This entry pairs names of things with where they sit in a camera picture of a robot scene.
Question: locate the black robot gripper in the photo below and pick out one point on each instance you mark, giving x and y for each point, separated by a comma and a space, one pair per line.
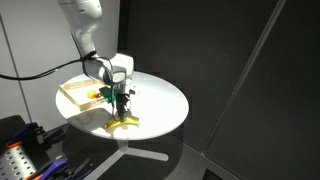
122, 98

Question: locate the yellow banana plush toy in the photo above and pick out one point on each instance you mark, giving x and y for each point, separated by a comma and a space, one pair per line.
131, 120

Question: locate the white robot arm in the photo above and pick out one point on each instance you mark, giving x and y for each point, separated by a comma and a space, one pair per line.
84, 17

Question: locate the dark red plush fruit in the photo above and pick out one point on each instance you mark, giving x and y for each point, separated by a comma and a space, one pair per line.
99, 95

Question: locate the yellow round plush fruit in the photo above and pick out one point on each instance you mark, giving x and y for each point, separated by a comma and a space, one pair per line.
91, 94

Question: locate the light wooden tray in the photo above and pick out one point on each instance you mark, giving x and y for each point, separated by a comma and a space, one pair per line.
76, 93

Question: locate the white round table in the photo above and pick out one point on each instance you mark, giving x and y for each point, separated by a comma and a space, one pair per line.
151, 108

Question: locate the purple clamp lower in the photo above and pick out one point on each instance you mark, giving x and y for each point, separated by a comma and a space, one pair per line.
59, 170

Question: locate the purple clamp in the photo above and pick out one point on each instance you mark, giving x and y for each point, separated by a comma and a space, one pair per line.
59, 170
31, 132

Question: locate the purple clamp upper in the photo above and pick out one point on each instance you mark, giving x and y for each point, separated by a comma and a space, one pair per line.
31, 132

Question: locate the perforated metal plate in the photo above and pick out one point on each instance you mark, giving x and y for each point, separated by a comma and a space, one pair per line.
15, 164

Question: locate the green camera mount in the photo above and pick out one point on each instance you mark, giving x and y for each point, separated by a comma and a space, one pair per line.
108, 94

